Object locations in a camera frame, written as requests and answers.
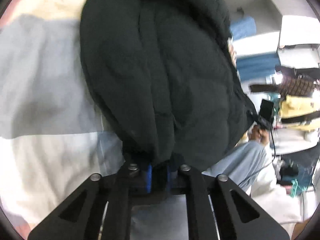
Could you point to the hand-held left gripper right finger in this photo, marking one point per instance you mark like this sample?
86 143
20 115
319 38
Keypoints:
169 177

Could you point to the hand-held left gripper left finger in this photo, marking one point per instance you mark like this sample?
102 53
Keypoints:
149 177

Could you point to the black puffer jacket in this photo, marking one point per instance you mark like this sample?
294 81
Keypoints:
162 80

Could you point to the person's right hand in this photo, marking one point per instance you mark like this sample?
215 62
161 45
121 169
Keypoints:
258 136

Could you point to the yellow hanging garment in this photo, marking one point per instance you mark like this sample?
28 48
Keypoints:
298 110

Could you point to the brown plaid hanging garment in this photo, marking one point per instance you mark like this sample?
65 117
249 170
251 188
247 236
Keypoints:
297 85

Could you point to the blue curtain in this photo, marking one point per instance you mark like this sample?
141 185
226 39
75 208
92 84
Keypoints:
257 63

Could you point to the person's white top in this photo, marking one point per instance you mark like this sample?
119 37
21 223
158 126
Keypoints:
267 195

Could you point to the white wardrobe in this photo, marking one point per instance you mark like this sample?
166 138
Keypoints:
287 27

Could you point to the blue towel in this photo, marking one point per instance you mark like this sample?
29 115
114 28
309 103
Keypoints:
243 26

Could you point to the patchwork checked bed blanket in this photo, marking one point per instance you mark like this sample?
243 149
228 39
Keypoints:
45 105

